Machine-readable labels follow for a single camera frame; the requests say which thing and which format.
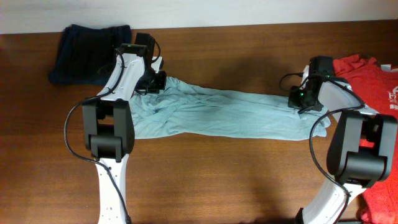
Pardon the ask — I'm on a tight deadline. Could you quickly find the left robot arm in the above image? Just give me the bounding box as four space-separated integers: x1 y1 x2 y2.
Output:
82 33 167 223

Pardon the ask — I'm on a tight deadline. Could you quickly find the folded dark navy garment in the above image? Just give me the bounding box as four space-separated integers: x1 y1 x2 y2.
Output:
49 24 132 86

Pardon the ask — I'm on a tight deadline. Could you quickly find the red t-shirt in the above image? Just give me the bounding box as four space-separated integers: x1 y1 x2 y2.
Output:
332 54 398 224

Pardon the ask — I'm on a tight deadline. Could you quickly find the left black cable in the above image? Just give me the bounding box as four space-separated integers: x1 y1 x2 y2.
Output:
63 40 162 224

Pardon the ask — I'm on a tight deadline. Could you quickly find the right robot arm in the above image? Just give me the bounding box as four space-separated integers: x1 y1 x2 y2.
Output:
288 56 397 224

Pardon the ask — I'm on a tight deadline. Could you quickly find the right black cable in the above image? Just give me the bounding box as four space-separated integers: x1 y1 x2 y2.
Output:
279 72 366 224

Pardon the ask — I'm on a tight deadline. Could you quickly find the light blue t-shirt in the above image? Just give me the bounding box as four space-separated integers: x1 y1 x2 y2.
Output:
129 77 327 141

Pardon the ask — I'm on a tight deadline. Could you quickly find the black cable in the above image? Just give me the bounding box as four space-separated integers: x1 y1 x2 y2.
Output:
63 40 162 224
279 72 366 224

